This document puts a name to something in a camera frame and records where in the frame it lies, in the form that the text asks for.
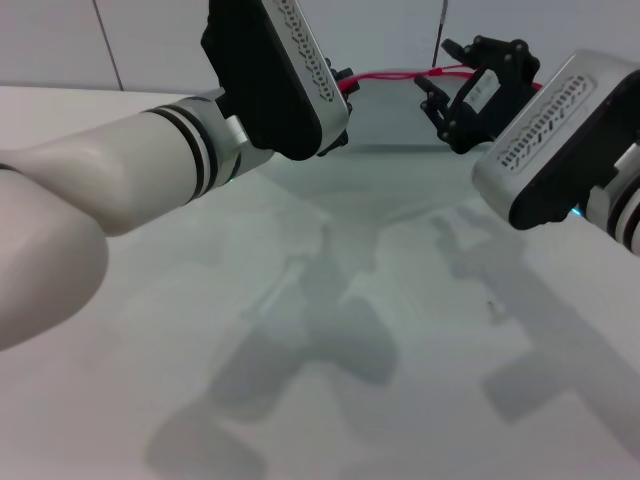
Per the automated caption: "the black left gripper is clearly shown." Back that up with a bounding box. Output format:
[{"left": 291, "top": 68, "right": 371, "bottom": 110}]
[{"left": 315, "top": 57, "right": 362, "bottom": 158}]

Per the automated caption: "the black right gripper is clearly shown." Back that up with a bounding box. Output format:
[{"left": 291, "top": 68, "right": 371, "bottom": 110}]
[{"left": 413, "top": 34, "right": 542, "bottom": 155}]

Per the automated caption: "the clear document bag red zipper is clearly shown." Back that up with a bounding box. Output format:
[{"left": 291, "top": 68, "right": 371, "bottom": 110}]
[{"left": 259, "top": 67, "right": 546, "bottom": 231}]

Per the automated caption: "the thin black background pole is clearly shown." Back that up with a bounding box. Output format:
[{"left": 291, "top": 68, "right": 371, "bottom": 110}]
[{"left": 429, "top": 0, "right": 450, "bottom": 71}]

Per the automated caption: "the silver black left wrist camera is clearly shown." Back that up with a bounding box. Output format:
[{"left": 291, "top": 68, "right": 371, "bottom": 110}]
[{"left": 200, "top": 0, "right": 351, "bottom": 162}]

